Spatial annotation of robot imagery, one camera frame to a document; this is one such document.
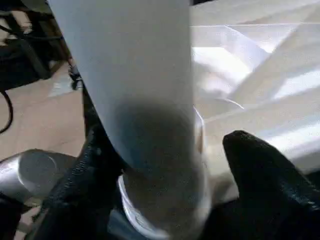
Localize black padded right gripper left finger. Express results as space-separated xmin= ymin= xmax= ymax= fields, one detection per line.
xmin=37 ymin=124 xmax=123 ymax=240

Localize white plastic table leg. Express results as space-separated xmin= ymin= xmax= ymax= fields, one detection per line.
xmin=47 ymin=0 xmax=216 ymax=240

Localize white plastic table top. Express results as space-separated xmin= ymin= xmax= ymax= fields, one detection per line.
xmin=117 ymin=0 xmax=320 ymax=240

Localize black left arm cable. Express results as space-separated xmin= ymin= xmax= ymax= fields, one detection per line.
xmin=0 ymin=89 xmax=14 ymax=135

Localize black equipment stand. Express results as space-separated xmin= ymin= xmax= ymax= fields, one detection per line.
xmin=0 ymin=0 xmax=76 ymax=91

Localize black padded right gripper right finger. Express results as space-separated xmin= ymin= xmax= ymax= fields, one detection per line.
xmin=199 ymin=129 xmax=320 ymax=240

